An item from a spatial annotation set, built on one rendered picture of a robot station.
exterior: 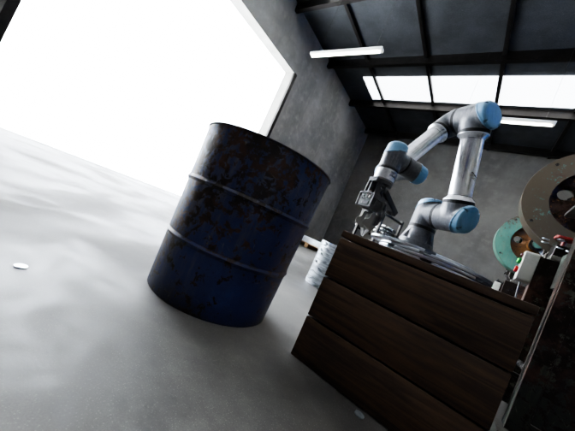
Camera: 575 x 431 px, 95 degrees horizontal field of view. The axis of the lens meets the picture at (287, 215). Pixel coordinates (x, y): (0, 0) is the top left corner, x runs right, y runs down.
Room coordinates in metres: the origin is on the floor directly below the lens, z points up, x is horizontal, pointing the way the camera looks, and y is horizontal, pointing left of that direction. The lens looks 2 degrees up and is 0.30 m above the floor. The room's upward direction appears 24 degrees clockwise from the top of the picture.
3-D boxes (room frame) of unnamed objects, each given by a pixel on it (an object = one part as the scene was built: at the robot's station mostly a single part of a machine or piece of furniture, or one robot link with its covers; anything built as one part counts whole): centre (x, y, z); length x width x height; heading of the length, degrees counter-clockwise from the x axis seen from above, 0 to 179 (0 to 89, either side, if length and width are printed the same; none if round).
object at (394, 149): (0.96, -0.28, 0.69); 0.09 x 0.08 x 0.11; 110
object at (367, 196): (0.96, -0.27, 0.53); 0.09 x 0.08 x 0.12; 121
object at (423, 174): (1.01, -0.36, 0.69); 0.11 x 0.11 x 0.08; 20
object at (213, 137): (0.85, 0.13, 0.24); 0.42 x 0.42 x 0.48
